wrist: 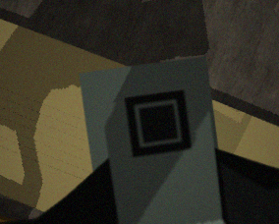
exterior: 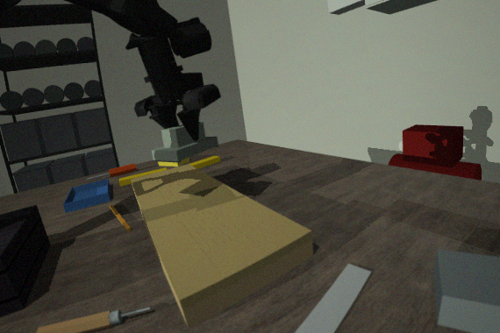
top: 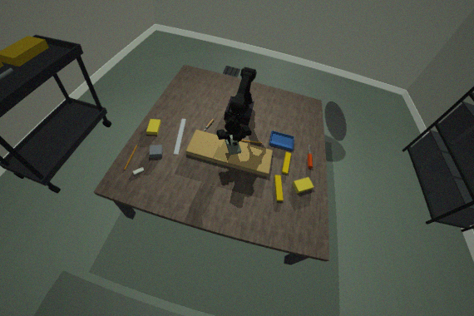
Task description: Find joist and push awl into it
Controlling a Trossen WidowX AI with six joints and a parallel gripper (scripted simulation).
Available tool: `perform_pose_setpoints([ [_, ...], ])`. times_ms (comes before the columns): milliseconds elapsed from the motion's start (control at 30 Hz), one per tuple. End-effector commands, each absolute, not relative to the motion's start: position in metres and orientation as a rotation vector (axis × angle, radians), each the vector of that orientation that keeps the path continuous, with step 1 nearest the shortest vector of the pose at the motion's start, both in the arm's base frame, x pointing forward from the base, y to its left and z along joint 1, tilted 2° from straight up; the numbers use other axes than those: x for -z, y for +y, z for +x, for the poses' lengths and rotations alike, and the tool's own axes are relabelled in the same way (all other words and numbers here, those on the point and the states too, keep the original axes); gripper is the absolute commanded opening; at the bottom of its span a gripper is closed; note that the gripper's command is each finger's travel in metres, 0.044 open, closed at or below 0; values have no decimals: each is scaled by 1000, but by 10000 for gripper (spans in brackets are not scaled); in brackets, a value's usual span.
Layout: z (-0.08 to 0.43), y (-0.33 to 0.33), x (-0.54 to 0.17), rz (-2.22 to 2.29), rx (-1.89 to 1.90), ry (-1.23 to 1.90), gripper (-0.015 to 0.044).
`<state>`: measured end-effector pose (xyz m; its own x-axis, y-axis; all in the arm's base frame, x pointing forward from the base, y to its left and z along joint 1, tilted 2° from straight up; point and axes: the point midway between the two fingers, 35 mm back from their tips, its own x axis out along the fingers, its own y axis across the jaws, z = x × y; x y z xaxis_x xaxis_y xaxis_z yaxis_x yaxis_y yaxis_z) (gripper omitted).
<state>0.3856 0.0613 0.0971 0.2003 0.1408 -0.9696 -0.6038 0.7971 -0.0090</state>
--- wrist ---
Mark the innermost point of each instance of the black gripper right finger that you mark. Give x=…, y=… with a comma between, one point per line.
x=249, y=190

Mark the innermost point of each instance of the tan panel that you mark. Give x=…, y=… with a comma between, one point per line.
x=44, y=150

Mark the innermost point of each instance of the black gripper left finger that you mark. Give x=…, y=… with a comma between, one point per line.
x=91, y=202

